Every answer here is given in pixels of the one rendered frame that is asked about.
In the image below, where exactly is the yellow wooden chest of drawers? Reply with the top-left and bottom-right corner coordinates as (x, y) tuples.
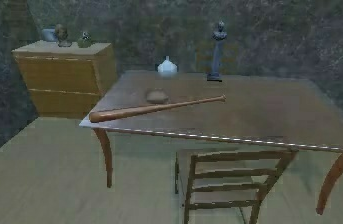
(11, 40), (118, 120)

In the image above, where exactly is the brown wooden table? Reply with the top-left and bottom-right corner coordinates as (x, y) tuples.
(78, 70), (343, 216)

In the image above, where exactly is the wooden baseball bat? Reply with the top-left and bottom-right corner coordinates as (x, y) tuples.
(88, 94), (227, 124)

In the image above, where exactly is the green small ornament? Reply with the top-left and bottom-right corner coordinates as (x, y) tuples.
(76, 31), (94, 49)

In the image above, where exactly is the grey bust on pedestal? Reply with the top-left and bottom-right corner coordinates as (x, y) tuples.
(206, 20), (228, 83)

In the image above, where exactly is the brown head statue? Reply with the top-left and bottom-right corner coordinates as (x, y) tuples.
(54, 23), (73, 48)

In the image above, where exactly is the white glass jug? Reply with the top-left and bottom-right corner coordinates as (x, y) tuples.
(157, 55), (179, 78)

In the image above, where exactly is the wooden slatted chair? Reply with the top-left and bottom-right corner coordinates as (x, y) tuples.
(174, 148), (299, 224)

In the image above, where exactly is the pale blue pot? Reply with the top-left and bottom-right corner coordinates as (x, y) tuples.
(41, 27), (59, 43)

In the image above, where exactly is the brown round bowl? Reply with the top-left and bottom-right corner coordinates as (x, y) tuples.
(145, 89), (170, 105)

